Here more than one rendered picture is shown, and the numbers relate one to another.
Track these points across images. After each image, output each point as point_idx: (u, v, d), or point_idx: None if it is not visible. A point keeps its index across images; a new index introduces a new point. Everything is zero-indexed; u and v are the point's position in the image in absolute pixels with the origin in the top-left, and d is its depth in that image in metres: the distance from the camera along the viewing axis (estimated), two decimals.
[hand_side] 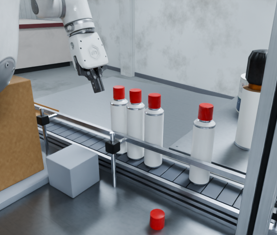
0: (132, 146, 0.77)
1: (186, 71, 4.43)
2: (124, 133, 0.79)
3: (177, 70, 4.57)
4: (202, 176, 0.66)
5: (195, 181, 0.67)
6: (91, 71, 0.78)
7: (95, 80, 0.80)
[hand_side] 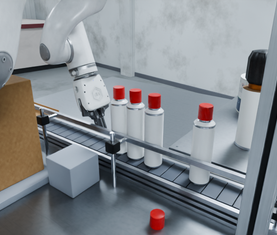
0: (132, 146, 0.77)
1: (186, 71, 4.43)
2: (124, 133, 0.79)
3: (177, 70, 4.57)
4: (202, 176, 0.66)
5: (195, 181, 0.67)
6: (94, 112, 0.83)
7: (97, 119, 0.84)
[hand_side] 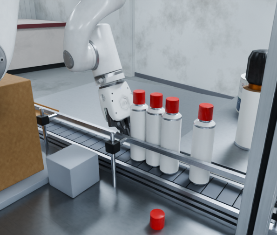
0: (152, 153, 0.73)
1: (186, 71, 4.43)
2: (144, 139, 0.75)
3: (177, 70, 4.57)
4: (202, 176, 0.66)
5: (195, 181, 0.67)
6: (121, 121, 0.77)
7: (124, 130, 0.78)
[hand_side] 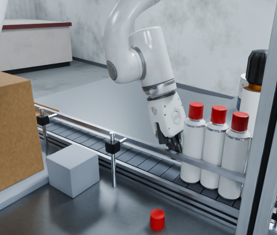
0: (214, 174, 0.64)
1: (186, 71, 4.43)
2: (198, 159, 0.66)
3: (177, 70, 4.57)
4: None
5: None
6: (172, 138, 0.68)
7: (175, 147, 0.69)
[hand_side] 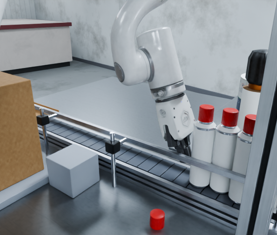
0: (226, 178, 0.63)
1: (186, 71, 4.43)
2: (208, 162, 0.64)
3: None
4: (276, 200, 0.58)
5: None
6: (181, 141, 0.66)
7: (184, 149, 0.68)
